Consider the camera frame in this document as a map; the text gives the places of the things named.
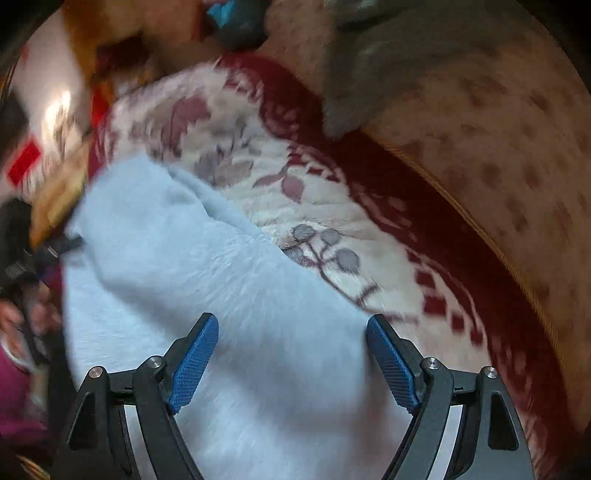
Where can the red paper label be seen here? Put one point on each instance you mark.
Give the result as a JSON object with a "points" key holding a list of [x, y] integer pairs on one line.
{"points": [[24, 162]]}

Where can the light blue fluffy towel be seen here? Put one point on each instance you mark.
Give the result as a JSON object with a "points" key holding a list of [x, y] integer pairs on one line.
{"points": [[207, 277]]}

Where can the teal cloth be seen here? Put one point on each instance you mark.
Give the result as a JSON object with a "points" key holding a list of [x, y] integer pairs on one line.
{"points": [[231, 18]]}

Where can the light wooden board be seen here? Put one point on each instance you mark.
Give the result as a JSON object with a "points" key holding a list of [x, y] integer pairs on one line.
{"points": [[62, 194]]}

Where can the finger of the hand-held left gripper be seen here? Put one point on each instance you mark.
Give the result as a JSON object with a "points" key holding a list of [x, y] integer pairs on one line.
{"points": [[67, 244]]}

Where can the white and red floral blanket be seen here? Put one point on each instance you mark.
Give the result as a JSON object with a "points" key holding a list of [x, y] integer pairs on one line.
{"points": [[258, 152]]}

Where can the beige patterned bed cover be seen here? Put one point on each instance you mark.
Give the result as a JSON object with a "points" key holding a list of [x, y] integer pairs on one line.
{"points": [[485, 138]]}

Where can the grey cloth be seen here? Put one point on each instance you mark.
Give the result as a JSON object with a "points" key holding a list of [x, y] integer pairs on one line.
{"points": [[369, 69]]}

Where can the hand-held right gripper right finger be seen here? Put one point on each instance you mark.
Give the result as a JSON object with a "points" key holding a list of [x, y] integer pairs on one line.
{"points": [[392, 364]]}

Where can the orange brown cloth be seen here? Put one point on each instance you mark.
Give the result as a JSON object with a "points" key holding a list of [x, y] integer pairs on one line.
{"points": [[138, 27]]}

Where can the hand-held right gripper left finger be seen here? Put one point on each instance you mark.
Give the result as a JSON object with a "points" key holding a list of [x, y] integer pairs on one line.
{"points": [[194, 364]]}

